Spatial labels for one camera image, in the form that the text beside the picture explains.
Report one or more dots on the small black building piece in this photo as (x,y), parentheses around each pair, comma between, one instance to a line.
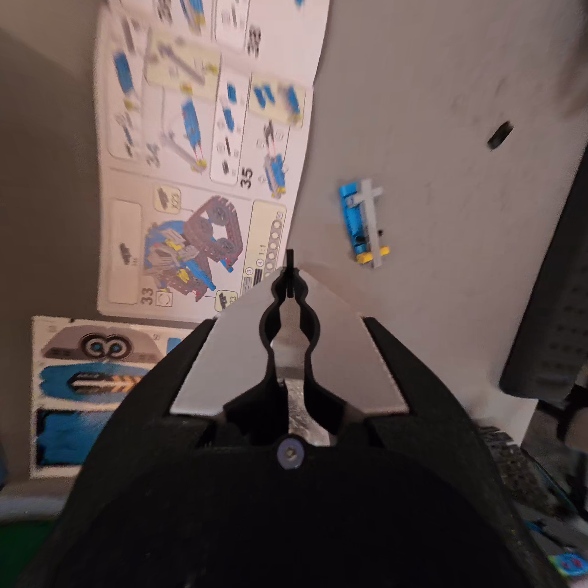
(500,135)

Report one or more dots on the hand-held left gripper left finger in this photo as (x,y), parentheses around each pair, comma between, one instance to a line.
(216,367)

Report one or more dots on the short grey connector piece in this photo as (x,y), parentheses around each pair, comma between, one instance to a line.
(367,194)

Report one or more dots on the partly built toy robot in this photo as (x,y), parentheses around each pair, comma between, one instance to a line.
(528,482)

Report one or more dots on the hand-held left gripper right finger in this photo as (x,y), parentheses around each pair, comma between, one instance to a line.
(353,367)

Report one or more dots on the blue sticker sheet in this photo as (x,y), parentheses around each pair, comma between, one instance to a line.
(92,390)

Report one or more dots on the instruction booklet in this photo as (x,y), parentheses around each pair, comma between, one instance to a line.
(193,160)

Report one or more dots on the black perforated pad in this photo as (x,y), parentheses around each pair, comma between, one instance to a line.
(551,298)

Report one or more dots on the blue panel with black pins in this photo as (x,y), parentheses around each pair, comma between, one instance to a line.
(351,216)

